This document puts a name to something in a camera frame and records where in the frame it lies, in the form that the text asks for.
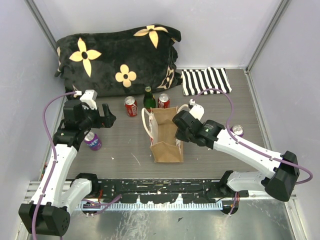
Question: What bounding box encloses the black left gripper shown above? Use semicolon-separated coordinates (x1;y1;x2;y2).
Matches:
79;103;117;131

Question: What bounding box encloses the red cola can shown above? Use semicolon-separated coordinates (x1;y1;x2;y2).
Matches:
124;96;138;117
157;93;170;109

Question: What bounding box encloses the watermelon print canvas bag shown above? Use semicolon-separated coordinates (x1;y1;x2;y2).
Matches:
141;104;188;164

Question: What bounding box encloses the green glass bottle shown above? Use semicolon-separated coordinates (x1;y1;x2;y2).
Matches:
143;86;154;112

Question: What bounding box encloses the purple fanta can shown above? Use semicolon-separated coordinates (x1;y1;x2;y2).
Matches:
230;124;244;137
83;131;102;151

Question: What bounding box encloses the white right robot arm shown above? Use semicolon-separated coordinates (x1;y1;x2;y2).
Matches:
172;110;300;202

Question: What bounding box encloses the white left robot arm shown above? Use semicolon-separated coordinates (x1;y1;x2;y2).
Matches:
18;99;116;239

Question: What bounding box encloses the black white striped cloth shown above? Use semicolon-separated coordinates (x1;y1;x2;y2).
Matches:
181;67;232;96

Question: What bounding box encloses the black floral plush blanket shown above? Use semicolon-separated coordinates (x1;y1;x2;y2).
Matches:
55;24;182;97

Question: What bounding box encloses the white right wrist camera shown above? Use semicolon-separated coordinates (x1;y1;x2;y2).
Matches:
188;99;205;121

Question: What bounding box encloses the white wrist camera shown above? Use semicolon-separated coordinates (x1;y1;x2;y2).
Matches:
80;89;98;110
188;99;205;121

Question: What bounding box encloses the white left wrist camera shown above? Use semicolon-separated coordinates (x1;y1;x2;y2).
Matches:
80;89;98;110

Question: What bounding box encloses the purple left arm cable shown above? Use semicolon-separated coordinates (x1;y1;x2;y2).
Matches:
43;91;78;151

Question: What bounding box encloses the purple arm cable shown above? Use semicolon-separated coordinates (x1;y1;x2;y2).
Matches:
43;91;78;151
192;88;234;133

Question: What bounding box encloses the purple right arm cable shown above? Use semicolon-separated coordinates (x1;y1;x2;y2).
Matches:
192;88;234;133

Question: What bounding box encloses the white slotted cable duct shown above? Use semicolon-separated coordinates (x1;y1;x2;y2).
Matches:
74;201;223;211

